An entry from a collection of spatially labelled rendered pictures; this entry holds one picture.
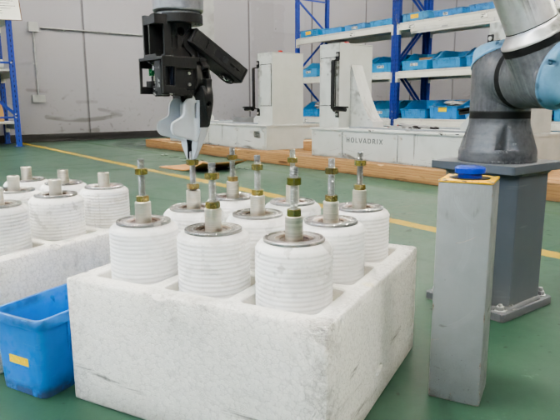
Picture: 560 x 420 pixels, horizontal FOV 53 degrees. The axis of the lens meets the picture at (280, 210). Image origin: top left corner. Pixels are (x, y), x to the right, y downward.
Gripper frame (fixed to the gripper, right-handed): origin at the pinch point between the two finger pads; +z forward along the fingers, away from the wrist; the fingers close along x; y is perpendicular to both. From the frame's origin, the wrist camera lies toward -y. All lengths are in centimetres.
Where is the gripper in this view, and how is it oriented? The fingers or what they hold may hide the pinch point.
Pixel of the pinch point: (195, 150)
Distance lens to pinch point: 89.1
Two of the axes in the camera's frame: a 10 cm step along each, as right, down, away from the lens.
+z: 0.1, 9.8, 1.9
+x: 6.6, 1.4, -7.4
